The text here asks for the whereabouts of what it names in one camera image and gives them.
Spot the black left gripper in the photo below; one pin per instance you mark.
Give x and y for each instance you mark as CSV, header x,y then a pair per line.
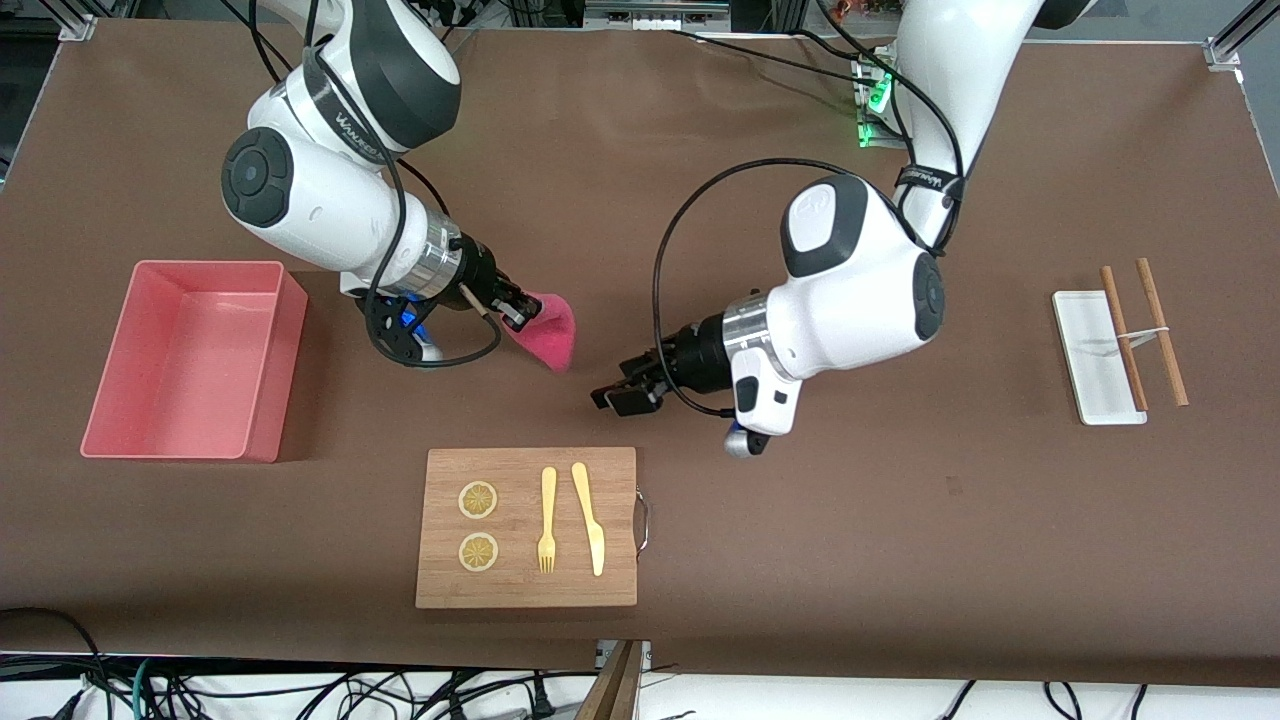
x,y
694,363

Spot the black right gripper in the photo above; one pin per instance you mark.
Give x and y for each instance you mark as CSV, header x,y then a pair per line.
x,y
479,276

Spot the pink fleece cloth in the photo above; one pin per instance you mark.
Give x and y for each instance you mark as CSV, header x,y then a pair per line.
x,y
550,335

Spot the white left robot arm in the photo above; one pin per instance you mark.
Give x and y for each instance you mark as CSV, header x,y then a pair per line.
x,y
860,290

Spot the yellow plastic knife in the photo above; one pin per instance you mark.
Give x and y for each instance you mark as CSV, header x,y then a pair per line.
x,y
590,520

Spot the yellow plastic fork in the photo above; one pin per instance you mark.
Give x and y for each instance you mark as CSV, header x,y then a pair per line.
x,y
547,520

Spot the wooden cutting board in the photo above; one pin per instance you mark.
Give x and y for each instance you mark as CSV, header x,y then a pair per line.
x,y
530,530

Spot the yellow lemon slice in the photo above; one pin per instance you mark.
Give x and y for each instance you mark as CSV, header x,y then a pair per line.
x,y
478,500
478,552

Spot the grey metal box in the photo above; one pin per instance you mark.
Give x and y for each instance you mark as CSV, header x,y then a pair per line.
x,y
657,12

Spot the pink plastic bin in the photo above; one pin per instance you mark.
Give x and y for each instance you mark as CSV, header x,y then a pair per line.
x,y
190,360

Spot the white rectangular rack base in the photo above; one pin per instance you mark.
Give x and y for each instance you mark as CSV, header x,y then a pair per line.
x,y
1085,360

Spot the brown wooden rod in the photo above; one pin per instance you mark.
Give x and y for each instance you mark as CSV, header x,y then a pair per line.
x,y
1162,335
1125,340

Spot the brown wooden post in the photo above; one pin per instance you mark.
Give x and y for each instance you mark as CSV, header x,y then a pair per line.
x,y
615,685

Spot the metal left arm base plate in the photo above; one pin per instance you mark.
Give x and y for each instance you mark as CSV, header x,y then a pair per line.
x,y
868,100

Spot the aluminium frame profile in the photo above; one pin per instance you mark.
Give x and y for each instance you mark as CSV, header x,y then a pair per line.
x,y
1235,40

